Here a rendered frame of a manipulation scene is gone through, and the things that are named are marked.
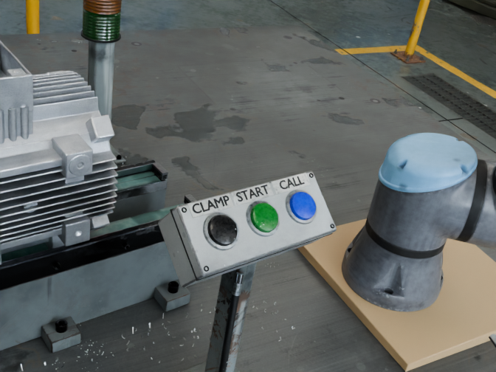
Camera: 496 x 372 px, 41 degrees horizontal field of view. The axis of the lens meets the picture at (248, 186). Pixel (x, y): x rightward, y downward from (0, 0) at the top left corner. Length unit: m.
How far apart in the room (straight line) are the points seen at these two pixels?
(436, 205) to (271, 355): 0.29
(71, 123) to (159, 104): 0.71
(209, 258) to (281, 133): 0.81
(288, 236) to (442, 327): 0.39
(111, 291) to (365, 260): 0.36
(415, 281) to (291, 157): 0.45
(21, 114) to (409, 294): 0.57
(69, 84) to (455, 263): 0.66
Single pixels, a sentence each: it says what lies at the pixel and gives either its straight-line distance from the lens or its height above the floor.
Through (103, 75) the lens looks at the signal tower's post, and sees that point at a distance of 1.14.
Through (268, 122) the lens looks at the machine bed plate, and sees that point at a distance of 1.43.
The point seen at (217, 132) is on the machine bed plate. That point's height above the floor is 0.80.
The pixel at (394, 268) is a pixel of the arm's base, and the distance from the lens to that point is 0.96.
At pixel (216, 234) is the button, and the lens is 0.61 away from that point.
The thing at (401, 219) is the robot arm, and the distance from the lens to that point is 0.91.
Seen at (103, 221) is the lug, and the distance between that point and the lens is 0.80.
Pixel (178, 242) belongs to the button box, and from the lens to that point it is 0.63.
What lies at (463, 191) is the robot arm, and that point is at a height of 1.02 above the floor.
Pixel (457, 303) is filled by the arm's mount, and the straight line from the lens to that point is 1.04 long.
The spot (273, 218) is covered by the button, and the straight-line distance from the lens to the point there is 0.65.
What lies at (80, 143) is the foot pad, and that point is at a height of 1.08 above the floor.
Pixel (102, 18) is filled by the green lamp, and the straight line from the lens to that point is 1.09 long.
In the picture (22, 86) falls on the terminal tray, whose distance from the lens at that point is 0.70.
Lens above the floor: 1.43
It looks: 32 degrees down
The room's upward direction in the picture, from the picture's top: 11 degrees clockwise
